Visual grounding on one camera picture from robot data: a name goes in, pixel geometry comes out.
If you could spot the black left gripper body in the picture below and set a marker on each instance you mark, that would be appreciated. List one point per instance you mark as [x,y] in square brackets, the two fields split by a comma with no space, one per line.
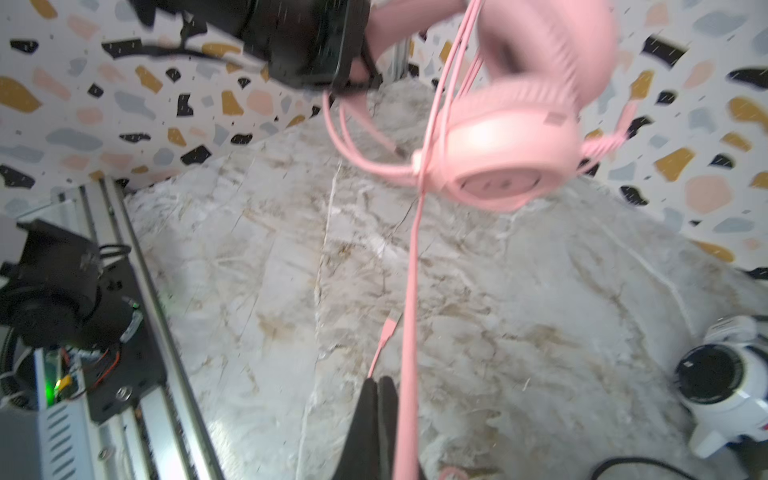
[309,45]

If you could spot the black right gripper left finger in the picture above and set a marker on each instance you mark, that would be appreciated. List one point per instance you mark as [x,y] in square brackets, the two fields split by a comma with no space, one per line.
[360,456]

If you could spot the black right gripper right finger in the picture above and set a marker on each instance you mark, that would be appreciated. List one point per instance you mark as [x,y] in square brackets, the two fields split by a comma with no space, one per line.
[387,417]

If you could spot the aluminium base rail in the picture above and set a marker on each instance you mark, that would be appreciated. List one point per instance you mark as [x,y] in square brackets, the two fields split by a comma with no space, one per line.
[163,437]

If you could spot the white black headphones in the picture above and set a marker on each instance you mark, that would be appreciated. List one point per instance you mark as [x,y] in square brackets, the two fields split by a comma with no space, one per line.
[723,384]

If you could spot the pink headphones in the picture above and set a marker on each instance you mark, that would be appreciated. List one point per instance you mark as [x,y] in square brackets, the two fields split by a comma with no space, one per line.
[504,126]

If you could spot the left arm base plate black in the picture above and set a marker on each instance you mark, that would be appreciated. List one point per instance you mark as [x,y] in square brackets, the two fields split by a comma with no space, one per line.
[78,325]

